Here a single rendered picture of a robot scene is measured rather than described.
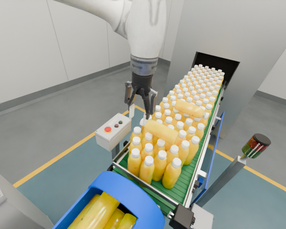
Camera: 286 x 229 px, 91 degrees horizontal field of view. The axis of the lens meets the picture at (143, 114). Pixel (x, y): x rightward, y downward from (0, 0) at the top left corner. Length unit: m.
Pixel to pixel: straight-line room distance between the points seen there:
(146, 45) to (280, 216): 2.25
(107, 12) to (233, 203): 2.06
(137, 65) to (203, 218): 0.78
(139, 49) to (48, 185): 1.80
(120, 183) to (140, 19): 0.45
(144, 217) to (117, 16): 0.60
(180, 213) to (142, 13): 0.71
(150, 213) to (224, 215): 1.56
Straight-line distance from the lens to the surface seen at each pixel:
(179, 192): 0.86
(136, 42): 0.44
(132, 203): 0.46
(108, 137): 0.75
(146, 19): 0.42
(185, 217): 0.72
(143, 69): 0.46
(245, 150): 0.79
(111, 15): 0.57
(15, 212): 1.02
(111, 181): 0.49
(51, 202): 1.91
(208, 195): 1.16
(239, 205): 2.14
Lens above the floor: 1.66
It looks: 40 degrees down
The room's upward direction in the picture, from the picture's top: 7 degrees clockwise
